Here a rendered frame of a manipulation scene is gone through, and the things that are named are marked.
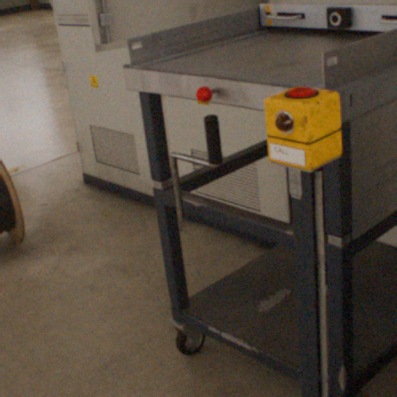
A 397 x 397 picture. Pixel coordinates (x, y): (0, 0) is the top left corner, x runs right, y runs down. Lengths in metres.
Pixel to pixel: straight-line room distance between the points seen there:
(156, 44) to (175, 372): 0.89
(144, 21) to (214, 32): 0.29
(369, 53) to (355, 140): 0.17
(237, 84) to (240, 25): 0.51
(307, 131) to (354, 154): 0.36
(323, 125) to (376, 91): 0.33
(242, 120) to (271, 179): 0.23
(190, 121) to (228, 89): 1.17
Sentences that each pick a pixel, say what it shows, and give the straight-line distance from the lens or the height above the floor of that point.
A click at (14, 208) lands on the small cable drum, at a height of 0.19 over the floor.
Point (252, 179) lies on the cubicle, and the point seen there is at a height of 0.27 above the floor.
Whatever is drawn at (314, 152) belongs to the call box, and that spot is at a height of 0.83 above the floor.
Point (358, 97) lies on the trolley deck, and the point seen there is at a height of 0.83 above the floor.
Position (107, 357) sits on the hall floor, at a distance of 1.96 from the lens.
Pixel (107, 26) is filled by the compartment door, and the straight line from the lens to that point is 1.89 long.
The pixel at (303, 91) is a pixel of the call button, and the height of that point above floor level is 0.91.
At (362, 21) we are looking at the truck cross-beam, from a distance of 1.63.
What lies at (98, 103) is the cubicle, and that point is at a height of 0.45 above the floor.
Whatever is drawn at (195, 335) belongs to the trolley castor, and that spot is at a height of 0.07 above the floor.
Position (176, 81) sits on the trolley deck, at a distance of 1.43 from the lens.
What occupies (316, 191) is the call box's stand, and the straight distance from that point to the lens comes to 0.98.
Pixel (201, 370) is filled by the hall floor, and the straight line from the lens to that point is 1.85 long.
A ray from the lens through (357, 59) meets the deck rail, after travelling 1.23.
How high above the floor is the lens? 1.14
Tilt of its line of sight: 23 degrees down
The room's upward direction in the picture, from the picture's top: 7 degrees counter-clockwise
